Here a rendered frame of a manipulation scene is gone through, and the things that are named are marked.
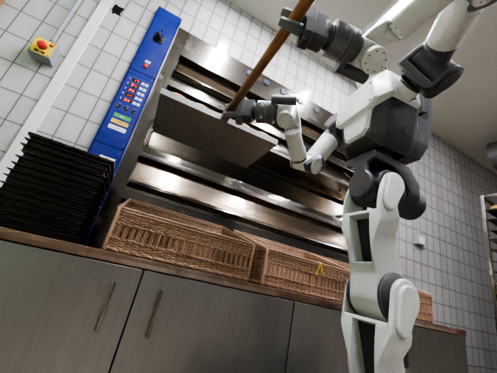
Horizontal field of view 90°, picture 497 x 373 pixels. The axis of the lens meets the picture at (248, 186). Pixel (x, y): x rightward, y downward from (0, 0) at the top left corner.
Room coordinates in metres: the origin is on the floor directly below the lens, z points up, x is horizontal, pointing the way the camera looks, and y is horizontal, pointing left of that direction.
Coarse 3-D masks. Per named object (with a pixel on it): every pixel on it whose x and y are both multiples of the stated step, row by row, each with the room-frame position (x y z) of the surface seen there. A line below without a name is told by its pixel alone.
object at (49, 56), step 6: (36, 36) 1.02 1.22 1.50; (36, 42) 1.02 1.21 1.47; (48, 42) 1.04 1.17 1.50; (30, 48) 1.02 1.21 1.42; (36, 48) 1.03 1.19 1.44; (48, 48) 1.04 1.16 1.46; (54, 48) 1.05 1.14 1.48; (30, 54) 1.05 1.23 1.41; (36, 54) 1.04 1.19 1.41; (42, 54) 1.04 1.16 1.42; (48, 54) 1.05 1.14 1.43; (54, 54) 1.06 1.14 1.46; (60, 54) 1.11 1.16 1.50; (36, 60) 1.08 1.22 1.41; (42, 60) 1.07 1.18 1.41; (48, 60) 1.06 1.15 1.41; (54, 60) 1.09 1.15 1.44
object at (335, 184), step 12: (264, 156) 1.52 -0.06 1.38; (276, 156) 1.50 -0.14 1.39; (288, 156) 1.51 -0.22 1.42; (264, 168) 1.65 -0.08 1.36; (276, 168) 1.63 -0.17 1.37; (288, 168) 1.61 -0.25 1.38; (300, 180) 1.73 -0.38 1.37; (312, 180) 1.71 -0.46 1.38; (324, 180) 1.68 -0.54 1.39; (336, 180) 1.66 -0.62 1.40; (324, 192) 1.86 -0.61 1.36; (336, 192) 1.83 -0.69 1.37
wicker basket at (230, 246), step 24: (120, 216) 0.88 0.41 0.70; (144, 216) 0.91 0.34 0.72; (168, 216) 1.38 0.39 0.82; (120, 240) 0.89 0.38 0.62; (144, 240) 0.92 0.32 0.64; (168, 240) 1.36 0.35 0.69; (192, 240) 0.98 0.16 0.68; (216, 240) 1.01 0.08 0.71; (240, 240) 1.05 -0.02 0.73; (192, 264) 0.99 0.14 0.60; (216, 264) 1.02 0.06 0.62; (240, 264) 1.06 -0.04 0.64
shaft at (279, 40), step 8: (304, 0) 0.38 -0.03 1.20; (312, 0) 0.38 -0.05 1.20; (296, 8) 0.41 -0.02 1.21; (304, 8) 0.40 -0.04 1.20; (288, 16) 0.44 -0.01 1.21; (296, 16) 0.42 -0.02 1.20; (280, 32) 0.48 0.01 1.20; (288, 32) 0.47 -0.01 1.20; (272, 40) 0.51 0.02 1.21; (280, 40) 0.49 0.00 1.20; (272, 48) 0.52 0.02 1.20; (264, 56) 0.56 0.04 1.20; (272, 56) 0.55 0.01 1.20; (256, 64) 0.61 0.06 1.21; (264, 64) 0.59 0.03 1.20; (256, 72) 0.62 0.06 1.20; (248, 80) 0.67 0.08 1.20; (256, 80) 0.66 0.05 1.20; (240, 88) 0.72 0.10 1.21; (248, 88) 0.70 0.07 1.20; (240, 96) 0.75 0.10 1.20; (232, 104) 0.81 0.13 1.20
